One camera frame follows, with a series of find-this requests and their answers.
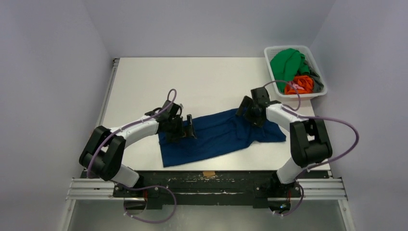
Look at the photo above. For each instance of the blue t-shirt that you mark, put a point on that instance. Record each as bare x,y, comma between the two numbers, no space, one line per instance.
216,135

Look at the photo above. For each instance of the green t-shirt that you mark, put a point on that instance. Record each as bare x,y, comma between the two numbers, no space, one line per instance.
286,65

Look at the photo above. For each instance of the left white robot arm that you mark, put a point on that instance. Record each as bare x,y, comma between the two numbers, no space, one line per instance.
103,153

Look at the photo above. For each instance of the white plastic laundry basket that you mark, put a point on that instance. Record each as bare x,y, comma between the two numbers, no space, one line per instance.
270,52

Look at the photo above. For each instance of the pink garment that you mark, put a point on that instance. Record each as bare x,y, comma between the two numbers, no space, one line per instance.
294,86

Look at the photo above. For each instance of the brown tape piece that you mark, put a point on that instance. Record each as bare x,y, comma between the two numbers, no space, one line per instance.
209,174

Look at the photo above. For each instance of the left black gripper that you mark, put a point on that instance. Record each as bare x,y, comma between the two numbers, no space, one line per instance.
180,130

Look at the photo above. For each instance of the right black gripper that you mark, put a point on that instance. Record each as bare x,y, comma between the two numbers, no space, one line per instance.
249,111

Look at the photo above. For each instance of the orange t-shirt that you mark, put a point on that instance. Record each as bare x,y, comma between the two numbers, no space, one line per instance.
305,81

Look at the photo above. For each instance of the grey t-shirt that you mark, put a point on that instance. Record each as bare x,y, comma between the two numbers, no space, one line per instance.
318,84

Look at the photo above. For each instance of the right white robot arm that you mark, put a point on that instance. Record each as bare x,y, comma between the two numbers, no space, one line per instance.
309,140

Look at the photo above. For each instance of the black base frame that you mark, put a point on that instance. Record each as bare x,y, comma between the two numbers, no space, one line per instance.
235,188

